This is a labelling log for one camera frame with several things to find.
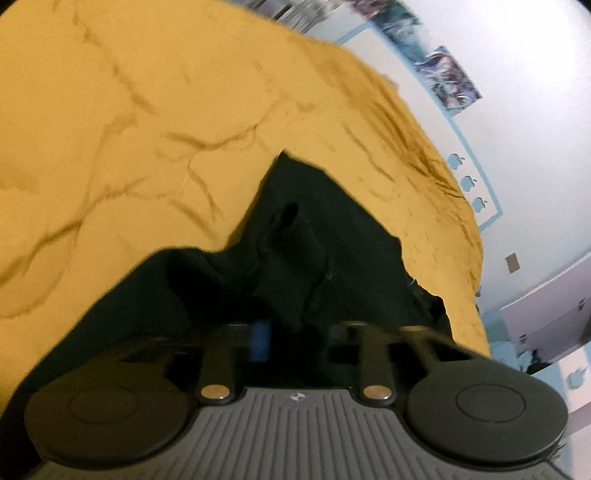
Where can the wall poster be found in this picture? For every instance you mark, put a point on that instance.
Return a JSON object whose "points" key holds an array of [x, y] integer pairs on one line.
{"points": [[288, 11], [392, 23], [447, 78]]}

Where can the dark clothes pile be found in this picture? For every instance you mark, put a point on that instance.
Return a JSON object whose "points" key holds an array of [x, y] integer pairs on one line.
{"points": [[535, 362]]}

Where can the yellow bed blanket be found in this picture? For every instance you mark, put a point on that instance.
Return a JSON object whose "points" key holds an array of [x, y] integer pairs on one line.
{"points": [[138, 115]]}

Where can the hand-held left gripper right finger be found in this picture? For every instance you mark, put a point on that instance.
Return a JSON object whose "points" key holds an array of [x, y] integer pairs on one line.
{"points": [[369, 350]]}

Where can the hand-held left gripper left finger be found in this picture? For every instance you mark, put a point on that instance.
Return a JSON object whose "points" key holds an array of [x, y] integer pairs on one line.
{"points": [[260, 340]]}

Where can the grey wall switch plate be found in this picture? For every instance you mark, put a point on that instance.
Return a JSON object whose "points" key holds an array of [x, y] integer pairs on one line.
{"points": [[511, 262]]}

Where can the blue white storage cabinet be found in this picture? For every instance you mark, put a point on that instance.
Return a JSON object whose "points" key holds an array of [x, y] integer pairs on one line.
{"points": [[554, 300]]}

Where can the black garment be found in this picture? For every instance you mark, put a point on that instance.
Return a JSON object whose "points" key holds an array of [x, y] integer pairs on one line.
{"points": [[323, 230]]}

